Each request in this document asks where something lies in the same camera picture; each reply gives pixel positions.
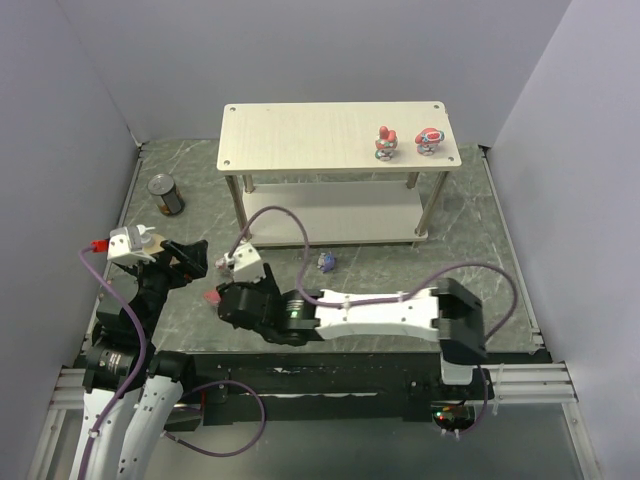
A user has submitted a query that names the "small electronics board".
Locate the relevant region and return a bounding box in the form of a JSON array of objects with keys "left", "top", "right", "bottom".
[{"left": 431, "top": 402, "right": 476, "bottom": 433}]

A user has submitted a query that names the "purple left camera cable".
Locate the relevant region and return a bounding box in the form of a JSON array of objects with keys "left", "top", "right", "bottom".
[{"left": 74, "top": 244, "right": 149, "bottom": 480}]

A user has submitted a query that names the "pink white toy top-left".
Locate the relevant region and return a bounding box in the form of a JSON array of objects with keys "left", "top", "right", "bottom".
[{"left": 215, "top": 256, "right": 232, "bottom": 272}]

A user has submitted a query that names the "red bunny ear toy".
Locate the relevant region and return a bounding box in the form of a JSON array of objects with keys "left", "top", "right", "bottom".
[{"left": 375, "top": 126, "right": 398, "bottom": 161}]

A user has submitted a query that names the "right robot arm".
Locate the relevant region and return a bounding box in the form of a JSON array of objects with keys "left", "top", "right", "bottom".
[{"left": 216, "top": 265, "right": 487, "bottom": 386}]

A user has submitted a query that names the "purple white standing toy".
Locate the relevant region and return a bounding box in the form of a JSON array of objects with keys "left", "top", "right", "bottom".
[{"left": 316, "top": 252, "right": 336, "bottom": 273}]

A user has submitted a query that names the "black front base bar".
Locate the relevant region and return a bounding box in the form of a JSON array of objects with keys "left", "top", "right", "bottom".
[{"left": 182, "top": 352, "right": 495, "bottom": 426}]

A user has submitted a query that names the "dark soda can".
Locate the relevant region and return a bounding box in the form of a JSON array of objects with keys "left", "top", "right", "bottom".
[{"left": 147, "top": 173, "right": 185, "bottom": 216}]

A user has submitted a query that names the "pink blue goggles toy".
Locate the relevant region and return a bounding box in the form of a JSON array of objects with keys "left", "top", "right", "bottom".
[{"left": 414, "top": 127, "right": 445, "bottom": 156}]

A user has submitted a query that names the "purple loop cable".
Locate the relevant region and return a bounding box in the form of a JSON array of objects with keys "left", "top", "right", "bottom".
[{"left": 158, "top": 382, "right": 266, "bottom": 457}]

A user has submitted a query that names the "beige pump lotion bottle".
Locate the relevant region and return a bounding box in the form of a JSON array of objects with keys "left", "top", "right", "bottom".
[{"left": 136, "top": 224, "right": 165, "bottom": 255}]

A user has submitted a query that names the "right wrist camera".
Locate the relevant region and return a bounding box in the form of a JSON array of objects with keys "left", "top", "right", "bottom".
[{"left": 223, "top": 243, "right": 266, "bottom": 283}]

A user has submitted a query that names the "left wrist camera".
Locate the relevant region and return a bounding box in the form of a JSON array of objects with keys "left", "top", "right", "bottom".
[{"left": 91, "top": 225, "right": 160, "bottom": 266}]

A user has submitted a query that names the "white two-tier shelf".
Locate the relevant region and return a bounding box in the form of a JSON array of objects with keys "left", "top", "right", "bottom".
[{"left": 217, "top": 101, "right": 462, "bottom": 247}]

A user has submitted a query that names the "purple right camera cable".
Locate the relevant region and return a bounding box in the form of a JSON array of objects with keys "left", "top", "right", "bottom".
[{"left": 232, "top": 205, "right": 519, "bottom": 436}]

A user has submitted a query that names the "purple camera cable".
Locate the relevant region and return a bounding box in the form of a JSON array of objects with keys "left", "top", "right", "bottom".
[
  {"left": 74, "top": 244, "right": 149, "bottom": 480},
  {"left": 232, "top": 205, "right": 519, "bottom": 436}
]

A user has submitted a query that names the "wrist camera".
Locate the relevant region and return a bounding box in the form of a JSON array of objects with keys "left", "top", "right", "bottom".
[
  {"left": 223, "top": 243, "right": 266, "bottom": 283},
  {"left": 91, "top": 225, "right": 160, "bottom": 266}
]

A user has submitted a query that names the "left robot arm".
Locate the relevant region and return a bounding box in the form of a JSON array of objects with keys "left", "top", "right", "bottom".
[{"left": 70, "top": 240, "right": 208, "bottom": 479}]

